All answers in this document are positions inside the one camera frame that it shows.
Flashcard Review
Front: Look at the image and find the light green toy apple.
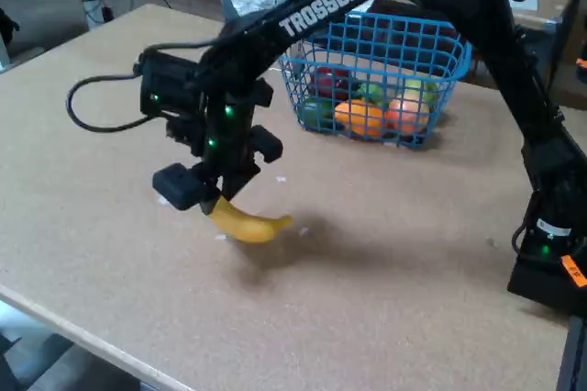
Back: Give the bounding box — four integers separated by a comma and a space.
404, 78, 440, 106

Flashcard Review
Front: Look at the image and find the brown wooden workbench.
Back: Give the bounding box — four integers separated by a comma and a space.
511, 4, 570, 32

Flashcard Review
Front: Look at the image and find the small green toy fruit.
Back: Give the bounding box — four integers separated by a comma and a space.
356, 82, 392, 106

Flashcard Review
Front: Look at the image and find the blue wire basket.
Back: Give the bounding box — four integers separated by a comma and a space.
278, 9, 473, 151

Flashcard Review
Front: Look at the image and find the red toy pomegranate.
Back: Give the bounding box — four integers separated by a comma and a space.
310, 66, 353, 99

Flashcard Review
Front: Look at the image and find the round dark green toy fruit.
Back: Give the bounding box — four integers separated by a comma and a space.
301, 96, 335, 129

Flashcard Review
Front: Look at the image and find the black metal frame post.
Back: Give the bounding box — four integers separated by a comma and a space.
556, 312, 587, 391

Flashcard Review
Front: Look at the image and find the orange label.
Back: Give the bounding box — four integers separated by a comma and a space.
561, 253, 587, 286

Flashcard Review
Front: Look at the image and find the black base cable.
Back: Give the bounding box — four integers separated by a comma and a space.
510, 223, 536, 260

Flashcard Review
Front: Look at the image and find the black camera box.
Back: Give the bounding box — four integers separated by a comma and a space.
138, 49, 205, 122

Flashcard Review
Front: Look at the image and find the looped black camera cable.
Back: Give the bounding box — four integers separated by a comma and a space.
66, 41, 221, 133

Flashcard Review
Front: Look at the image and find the pink orange toy fruit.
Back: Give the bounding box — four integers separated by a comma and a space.
383, 94, 431, 136

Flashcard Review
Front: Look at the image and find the yellow toy banana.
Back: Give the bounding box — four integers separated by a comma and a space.
208, 195, 294, 244

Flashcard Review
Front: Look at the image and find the black chair part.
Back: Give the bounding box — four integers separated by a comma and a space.
0, 8, 20, 48

